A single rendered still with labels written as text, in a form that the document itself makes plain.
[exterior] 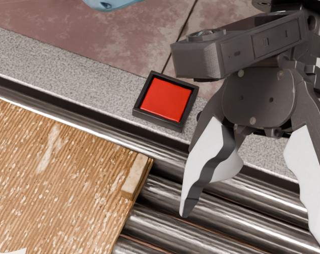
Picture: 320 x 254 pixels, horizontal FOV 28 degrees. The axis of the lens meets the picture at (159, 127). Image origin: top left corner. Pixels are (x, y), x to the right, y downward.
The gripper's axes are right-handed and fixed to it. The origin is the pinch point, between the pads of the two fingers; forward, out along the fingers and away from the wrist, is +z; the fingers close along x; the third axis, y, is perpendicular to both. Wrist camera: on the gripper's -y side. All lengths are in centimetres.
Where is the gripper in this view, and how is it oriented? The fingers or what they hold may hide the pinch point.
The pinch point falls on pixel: (241, 237)
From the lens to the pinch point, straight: 50.2
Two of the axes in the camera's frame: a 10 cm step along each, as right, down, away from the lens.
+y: 7.4, 1.5, 6.6
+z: -1.6, 9.9, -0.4
